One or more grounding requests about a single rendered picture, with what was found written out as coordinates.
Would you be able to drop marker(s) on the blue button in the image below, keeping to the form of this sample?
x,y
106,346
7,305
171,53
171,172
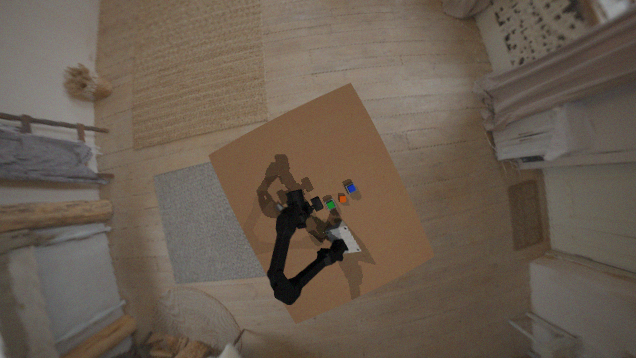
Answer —
x,y
351,188

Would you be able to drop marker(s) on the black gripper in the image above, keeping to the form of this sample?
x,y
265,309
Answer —
x,y
316,203

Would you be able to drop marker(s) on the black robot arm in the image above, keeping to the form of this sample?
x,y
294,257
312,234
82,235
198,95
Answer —
x,y
288,290

